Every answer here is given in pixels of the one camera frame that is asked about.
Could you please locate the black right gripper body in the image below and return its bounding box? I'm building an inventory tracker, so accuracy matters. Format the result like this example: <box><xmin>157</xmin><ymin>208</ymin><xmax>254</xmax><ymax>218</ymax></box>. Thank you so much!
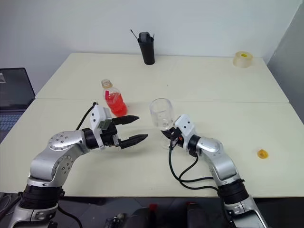
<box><xmin>169</xmin><ymin>126</ymin><xmax>185</xmax><ymax>147</ymax></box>

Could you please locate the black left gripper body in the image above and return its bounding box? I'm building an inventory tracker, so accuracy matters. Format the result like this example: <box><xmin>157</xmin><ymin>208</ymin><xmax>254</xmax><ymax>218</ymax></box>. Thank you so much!
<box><xmin>100</xmin><ymin>118</ymin><xmax>122</xmax><ymax>148</ymax></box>

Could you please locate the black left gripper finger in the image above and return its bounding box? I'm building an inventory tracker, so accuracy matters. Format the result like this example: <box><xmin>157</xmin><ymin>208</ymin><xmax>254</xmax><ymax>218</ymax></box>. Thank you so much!
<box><xmin>111</xmin><ymin>115</ymin><xmax>140</xmax><ymax>125</ymax></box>
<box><xmin>118</xmin><ymin>133</ymin><xmax>149</xmax><ymax>150</ymax></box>

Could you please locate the clear bottle with red drink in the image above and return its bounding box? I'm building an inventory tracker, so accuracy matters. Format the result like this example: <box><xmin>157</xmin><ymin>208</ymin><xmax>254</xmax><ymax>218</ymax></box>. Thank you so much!
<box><xmin>101</xmin><ymin>79</ymin><xmax>129</xmax><ymax>117</ymax></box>

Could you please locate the clear wine glass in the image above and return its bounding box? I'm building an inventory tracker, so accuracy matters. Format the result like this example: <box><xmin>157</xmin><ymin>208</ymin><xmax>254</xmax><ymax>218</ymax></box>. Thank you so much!
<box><xmin>149</xmin><ymin>97</ymin><xmax>176</xmax><ymax>150</ymax></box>

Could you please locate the orange bottle cap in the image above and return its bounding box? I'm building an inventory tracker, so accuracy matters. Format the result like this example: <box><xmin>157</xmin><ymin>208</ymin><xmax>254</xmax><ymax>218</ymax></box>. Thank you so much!
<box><xmin>256</xmin><ymin>149</ymin><xmax>270</xmax><ymax>160</ymax></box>

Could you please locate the black cup holder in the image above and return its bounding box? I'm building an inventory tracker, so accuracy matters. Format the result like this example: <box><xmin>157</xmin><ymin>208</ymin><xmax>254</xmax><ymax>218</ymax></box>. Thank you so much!
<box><xmin>138</xmin><ymin>31</ymin><xmax>156</xmax><ymax>66</ymax></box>

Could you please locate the dark rounded shape red top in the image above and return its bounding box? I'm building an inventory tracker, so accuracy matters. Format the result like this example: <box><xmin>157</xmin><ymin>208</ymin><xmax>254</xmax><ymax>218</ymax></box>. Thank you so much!
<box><xmin>147</xmin><ymin>203</ymin><xmax>160</xmax><ymax>228</ymax></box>

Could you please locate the beige tape roll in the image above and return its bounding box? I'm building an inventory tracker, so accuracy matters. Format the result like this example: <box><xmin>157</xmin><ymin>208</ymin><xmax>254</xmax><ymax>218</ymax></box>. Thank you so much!
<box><xmin>232</xmin><ymin>50</ymin><xmax>254</xmax><ymax>69</ymax></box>

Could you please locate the dark laptop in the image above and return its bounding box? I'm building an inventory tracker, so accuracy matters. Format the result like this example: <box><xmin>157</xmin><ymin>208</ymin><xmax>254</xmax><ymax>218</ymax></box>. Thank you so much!
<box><xmin>0</xmin><ymin>67</ymin><xmax>37</xmax><ymax>143</ymax></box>

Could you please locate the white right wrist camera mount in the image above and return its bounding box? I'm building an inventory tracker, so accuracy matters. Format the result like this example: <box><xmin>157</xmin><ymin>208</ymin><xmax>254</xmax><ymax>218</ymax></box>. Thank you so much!
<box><xmin>174</xmin><ymin>114</ymin><xmax>197</xmax><ymax>143</ymax></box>

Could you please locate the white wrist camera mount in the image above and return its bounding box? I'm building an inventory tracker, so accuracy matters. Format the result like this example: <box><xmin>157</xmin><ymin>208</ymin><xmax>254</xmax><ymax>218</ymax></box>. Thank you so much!
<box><xmin>174</xmin><ymin>114</ymin><xmax>197</xmax><ymax>143</ymax></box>
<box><xmin>88</xmin><ymin>104</ymin><xmax>113</xmax><ymax>151</ymax></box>

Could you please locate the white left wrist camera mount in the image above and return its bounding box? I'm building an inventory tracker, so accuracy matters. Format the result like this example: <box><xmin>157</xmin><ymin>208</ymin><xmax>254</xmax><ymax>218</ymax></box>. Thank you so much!
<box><xmin>88</xmin><ymin>104</ymin><xmax>113</xmax><ymax>151</ymax></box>

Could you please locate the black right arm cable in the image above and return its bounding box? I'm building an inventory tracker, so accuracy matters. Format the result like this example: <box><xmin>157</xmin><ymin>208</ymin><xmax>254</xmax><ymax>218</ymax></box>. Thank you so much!
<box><xmin>168</xmin><ymin>139</ymin><xmax>220</xmax><ymax>191</ymax></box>

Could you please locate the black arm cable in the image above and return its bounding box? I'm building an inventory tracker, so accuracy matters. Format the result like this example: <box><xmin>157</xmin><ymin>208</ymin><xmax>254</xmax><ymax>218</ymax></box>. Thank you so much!
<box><xmin>168</xmin><ymin>139</ymin><xmax>220</xmax><ymax>191</ymax></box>
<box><xmin>75</xmin><ymin>102</ymin><xmax>99</xmax><ymax>131</ymax></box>

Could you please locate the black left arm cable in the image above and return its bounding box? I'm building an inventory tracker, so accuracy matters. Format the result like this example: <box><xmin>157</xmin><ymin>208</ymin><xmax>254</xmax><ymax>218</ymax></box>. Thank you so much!
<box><xmin>75</xmin><ymin>102</ymin><xmax>99</xmax><ymax>131</ymax></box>

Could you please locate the black cable under table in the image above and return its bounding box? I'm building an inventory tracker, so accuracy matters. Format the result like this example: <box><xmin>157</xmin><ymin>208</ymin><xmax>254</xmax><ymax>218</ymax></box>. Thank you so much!
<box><xmin>56</xmin><ymin>204</ymin><xmax>83</xmax><ymax>220</ymax></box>

